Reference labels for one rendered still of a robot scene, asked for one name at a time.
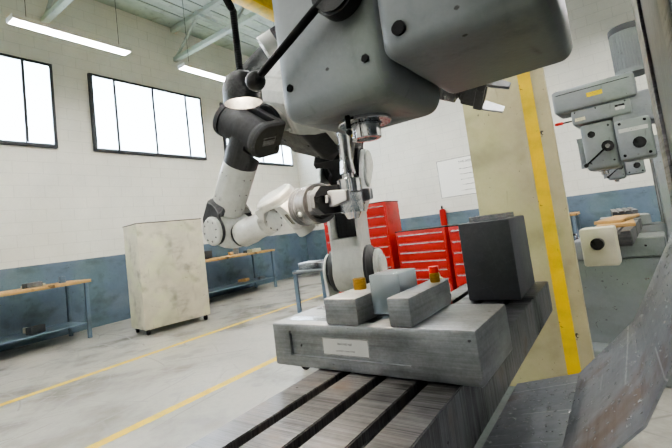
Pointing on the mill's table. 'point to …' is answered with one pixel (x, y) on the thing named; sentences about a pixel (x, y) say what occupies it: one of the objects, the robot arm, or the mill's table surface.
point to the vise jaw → (350, 307)
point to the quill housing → (338, 46)
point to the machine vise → (404, 339)
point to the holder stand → (496, 257)
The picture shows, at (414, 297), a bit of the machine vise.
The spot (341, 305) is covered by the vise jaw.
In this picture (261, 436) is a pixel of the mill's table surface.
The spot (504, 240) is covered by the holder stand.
